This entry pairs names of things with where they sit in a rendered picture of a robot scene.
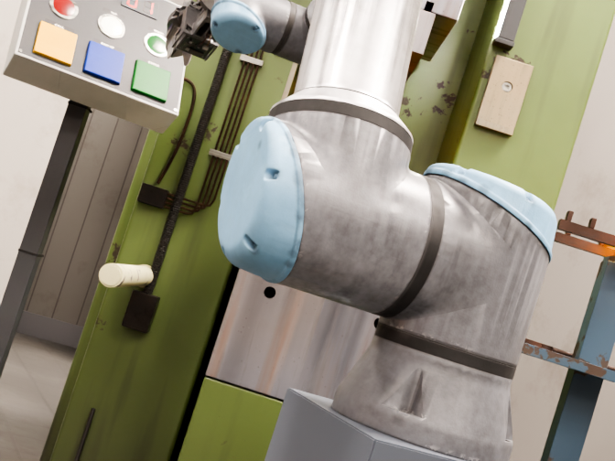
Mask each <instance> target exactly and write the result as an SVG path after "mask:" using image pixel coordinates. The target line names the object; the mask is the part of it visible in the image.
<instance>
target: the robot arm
mask: <svg viewBox="0 0 615 461"><path fill-rule="evenodd" d="M422 1H423V0H313V1H312V2H311V3H310V4H309V5H308V7H307V8H305V7H303V6H301V5H297V4H295V3H293V2H290V1H287V0H197V2H194V1H192V0H190V1H189V2H184V3H183V6H182V7H181V8H178V7H176V9H175V11H174V12H172V13H171V14H170V15H169V17H168V19H167V37H166V51H167V59H169V58H170V57H171V58H175V57H180V56H183V62H184V66H188V64H189V63H190V60H191V57H192V55H193V56H196V57H198V58H201V59H204V61H206V60H207V59H208V58H209V57H210V55H211V54H212V53H213V52H214V51H215V49H216V48H217V47H218V46H219V44H220V45H221V46H222V47H223V48H225V49H227V50H229V51H231V52H233V53H239V54H251V53H254V52H255V51H257V50H259V49H261V50H262V51H265V52H267V53H272V54H274V55H277V56H279V57H281V58H284V59H288V60H290V61H292V62H295V63H296V64H299V65H300V69H299V73H298V76H297V84H296V87H295V91H294V94H293V95H291V96H289V97H287V98H285V99H283V100H282V101H280V102H277V103H276V104H275V105H273V107H272V108H271V109H270V112H269V114H268V116H266V117H259V118H256V119H255V120H253V121H252V122H251V123H250V124H249V125H248V126H247V127H246V129H245V130H244V132H243V134H242V135H241V142H240V144H239V145H237V146H235V149H234V151H233V153H232V157H231V160H230V163H229V165H228V168H227V172H226V175H225V179H224V182H223V186H222V191H221V204H220V208H219V215H218V233H219V240H220V245H221V249H222V251H223V253H224V255H225V256H226V257H227V259H228V261H229V262H230V263H232V264H233V265H234V266H236V267H238V268H240V269H243V270H245V271H246V272H249V273H253V274H255V275H258V276H260V277H262V278H263V279H264V280H265V281H267V282H269V283H272V284H281V285H284V286H288V287H291V288H294V289H297V290H299V291H302V292H306V293H309V294H312V295H316V296H320V297H323V298H326V299H328V300H331V301H334V302H337V303H341V304H344V305H346V306H351V307H354V308H357V309H360V310H363V311H366V312H369V313H371V314H375V315H377V316H380V318H379V321H378V325H377V328H376V330H375V333H374V336H373V339H372V343H371V345H370V346H369V347H368V348H367V349H366V351H365V352H364V353H363V355H362V356H361V357H360V359H359V360H358V361H357V363H356V364H355V365H354V367H353V368H352V369H351V371H350V372H349V373H348V375H347V376H346V377H345V379H344V380H343V381H342V382H341V384H340V385H339V387H338V389H337V390H336V393H335V396H334V400H333V403H332V405H331V408H332V409H333V410H334V411H336V412H337V413H340V414H341V415H343V416H345V417H347V418H349V419H351V420H353V421H354V422H357V423H360V424H362V425H365V426H367V427H369V428H372V429H373V430H376V431H378V432H381V433H383V434H387V435H390V436H392V437H394V438H397V439H400V440H402V441H405V442H407V443H410V444H413V445H418V446H421V447H424V448H426V449H429V450H432V451H435V452H438V453H440V454H444V455H447V456H453V457H455V458H459V459H462V460H466V461H509V460H510V456H511V453H512V450H513V426H512V410H511V385H512V382H513V376H514V373H515V371H516V367H517V365H518V361H519V358H520V356H521V352H522V349H523V344H524V341H525V338H526V335H527V332H528V328H529V326H530V323H531V320H532V316H533V313H534V309H535V305H536V302H537V299H538V296H539V293H540V290H541V287H542V284H543V280H544V278H545V273H546V269H547V266H548V264H549V263H550V262H551V259H552V248H553V243H554V238H555V235H556V226H557V222H556V215H555V213H554V212H553V211H552V210H551V208H550V207H549V206H548V205H547V204H546V203H544V202H543V201H542V200H541V199H539V198H538V197H536V196H535V195H533V194H531V193H528V192H526V191H524V190H523V189H522V188H519V187H517V186H515V185H513V184H511V183H509V182H506V181H504V180H502V179H499V178H497V177H493V176H491V175H488V174H485V173H482V172H480V171H477V170H474V169H469V170H467V169H465V168H462V167H461V166H456V165H451V164H444V163H437V164H433V165H431V166H430V167H429V168H428V169H427V170H426V171H425V173H424V175H420V174H417V173H416V172H413V171H411V170H410V169H409V162H410V158H411V153H412V148H413V136H412V135H411V133H410V131H409V130H408V129H407V127H406V126H405V125H404V123H403V122H402V121H401V120H400V118H399V112H400V108H401V104H402V99H403V95H404V90H405V82H406V77H407V72H408V68H409V63H410V59H411V55H412V50H413V45H414V41H415V32H416V28H417V23H418V18H419V15H420V10H421V5H422ZM209 53H210V54H209Z"/></svg>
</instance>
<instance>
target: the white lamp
mask: <svg viewBox="0 0 615 461"><path fill-rule="evenodd" d="M102 28H103V30H104V31H105V32H107V33H108V34H110V35H114V36H117V35H119V34H121V32H122V25H121V23H120V22H119V21H118V20H117V19H116V18H114V17H111V16H107V17H105V18H103V19H102Z"/></svg>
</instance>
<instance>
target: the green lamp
mask: <svg viewBox="0 0 615 461"><path fill-rule="evenodd" d="M147 45H148V46H149V48H150V49H151V50H152V51H154V52H155V53H157V54H163V53H165V52H166V41H165V40H164V39H163V38H161V37H159V36H151V37H149V38H148V40H147Z"/></svg>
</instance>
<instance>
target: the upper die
mask: <svg viewBox="0 0 615 461"><path fill-rule="evenodd" d="M435 17H436V14H433V13H430V12H427V11H425V10H420V15H419V18H418V23H417V28H416V32H415V41H414V45H413V50H412V55H411V59H410V63H409V68H408V72H407V77H406V81H407V80H408V79H409V77H410V75H411V74H412V72H413V70H414V69H415V67H416V65H417V63H418V62H419V60H420V59H421V58H422V56H423V54H424V51H425V48H426V43H427V41H428V38H429V35H430V31H431V28H432V26H433V23H434V20H435Z"/></svg>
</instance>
